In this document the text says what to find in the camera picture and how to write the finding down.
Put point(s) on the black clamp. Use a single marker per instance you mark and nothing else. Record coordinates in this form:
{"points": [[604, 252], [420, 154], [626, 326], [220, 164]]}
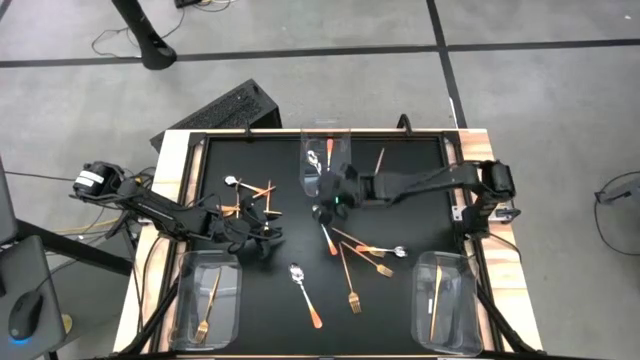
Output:
{"points": [[247, 129], [407, 127]]}

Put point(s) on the black desk leg bar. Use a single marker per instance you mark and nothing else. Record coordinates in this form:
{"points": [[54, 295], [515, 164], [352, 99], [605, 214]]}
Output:
{"points": [[75, 247]]}

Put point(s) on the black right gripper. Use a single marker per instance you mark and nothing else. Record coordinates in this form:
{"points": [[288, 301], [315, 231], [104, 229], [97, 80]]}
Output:
{"points": [[332, 187]]}

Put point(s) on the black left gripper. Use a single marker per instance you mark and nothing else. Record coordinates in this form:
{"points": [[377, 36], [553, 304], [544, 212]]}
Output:
{"points": [[247, 235]]}

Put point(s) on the black computer mouse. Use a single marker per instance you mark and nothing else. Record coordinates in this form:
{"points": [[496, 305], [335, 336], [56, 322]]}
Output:
{"points": [[25, 315]]}

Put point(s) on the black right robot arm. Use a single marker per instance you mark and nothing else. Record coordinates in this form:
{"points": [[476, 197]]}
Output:
{"points": [[430, 182]]}

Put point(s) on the yellow sticker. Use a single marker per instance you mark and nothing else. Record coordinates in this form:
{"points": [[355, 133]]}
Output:
{"points": [[67, 323]]}

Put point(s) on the black power strip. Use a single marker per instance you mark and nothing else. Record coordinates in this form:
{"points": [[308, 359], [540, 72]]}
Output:
{"points": [[186, 3]]}

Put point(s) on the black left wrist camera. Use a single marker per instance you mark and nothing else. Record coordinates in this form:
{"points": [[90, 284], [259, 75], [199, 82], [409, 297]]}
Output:
{"points": [[227, 231]]}

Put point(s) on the gray monitor back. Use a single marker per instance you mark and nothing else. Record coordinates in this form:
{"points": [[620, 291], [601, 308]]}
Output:
{"points": [[6, 210]]}

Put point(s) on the black rig strut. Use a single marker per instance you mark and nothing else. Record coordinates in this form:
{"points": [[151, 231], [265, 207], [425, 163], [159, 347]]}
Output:
{"points": [[500, 325], [160, 312]]}

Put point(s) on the gold knife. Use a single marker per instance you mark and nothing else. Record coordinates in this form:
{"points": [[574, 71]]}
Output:
{"points": [[237, 197], [268, 195], [379, 161], [436, 300]]}

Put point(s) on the black stand base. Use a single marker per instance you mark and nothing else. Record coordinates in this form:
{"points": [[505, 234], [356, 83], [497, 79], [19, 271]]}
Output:
{"points": [[150, 45]]}

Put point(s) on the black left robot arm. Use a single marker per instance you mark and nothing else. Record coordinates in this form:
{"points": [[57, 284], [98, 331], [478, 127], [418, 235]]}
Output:
{"points": [[160, 212]]}

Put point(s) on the clear plastic bin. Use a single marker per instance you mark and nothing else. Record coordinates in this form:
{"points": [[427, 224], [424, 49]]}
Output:
{"points": [[340, 145], [460, 300], [230, 300]]}

